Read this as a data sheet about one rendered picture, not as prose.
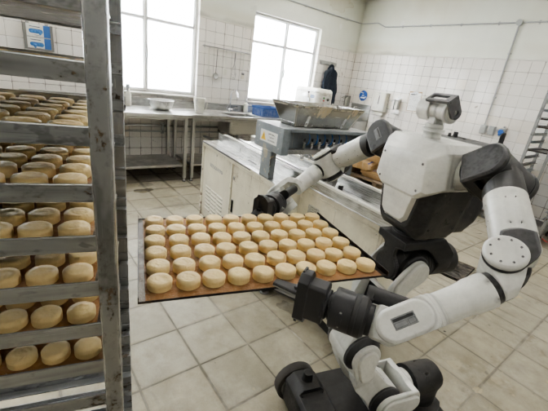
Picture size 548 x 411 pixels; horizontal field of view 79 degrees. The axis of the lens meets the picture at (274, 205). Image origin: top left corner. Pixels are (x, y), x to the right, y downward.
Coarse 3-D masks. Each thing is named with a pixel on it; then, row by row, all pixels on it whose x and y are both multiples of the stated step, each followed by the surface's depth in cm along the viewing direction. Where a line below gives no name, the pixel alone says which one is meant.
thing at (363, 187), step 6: (252, 138) 325; (282, 156) 284; (288, 156) 277; (294, 156) 269; (300, 162) 263; (306, 162) 257; (312, 162) 250; (342, 180) 225; (348, 180) 221; (354, 180) 216; (348, 186) 221; (354, 186) 217; (360, 186) 212; (366, 186) 208; (372, 186) 207; (366, 192) 208; (372, 192) 204; (378, 192) 200; (378, 198) 201
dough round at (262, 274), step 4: (256, 268) 78; (260, 268) 78; (264, 268) 78; (268, 268) 79; (256, 272) 76; (260, 272) 76; (264, 272) 77; (268, 272) 77; (272, 272) 77; (256, 276) 76; (260, 276) 75; (264, 276) 76; (268, 276) 76; (272, 276) 77; (256, 280) 76; (260, 280) 76; (264, 280) 76; (268, 280) 76; (272, 280) 77
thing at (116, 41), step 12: (108, 0) 78; (120, 0) 79; (120, 12) 80; (120, 36) 82; (120, 48) 83; (120, 60) 84; (120, 84) 85; (120, 96) 86; (120, 120) 89; (120, 132) 90; (120, 156) 92; (120, 180) 94; (120, 192) 95; (120, 216) 98; (120, 240) 101; (120, 252) 102; (120, 276) 105; (120, 300) 108
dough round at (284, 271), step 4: (280, 264) 81; (284, 264) 81; (288, 264) 82; (276, 268) 79; (280, 268) 79; (284, 268) 79; (288, 268) 80; (292, 268) 80; (276, 272) 79; (280, 272) 78; (284, 272) 78; (288, 272) 78; (292, 272) 78; (280, 276) 78; (284, 276) 78; (288, 276) 78; (292, 276) 79; (288, 280) 79
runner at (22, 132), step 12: (0, 132) 46; (12, 132) 47; (24, 132) 47; (36, 132) 48; (48, 132) 48; (60, 132) 49; (72, 132) 49; (84, 132) 50; (60, 144) 49; (72, 144) 50; (84, 144) 50
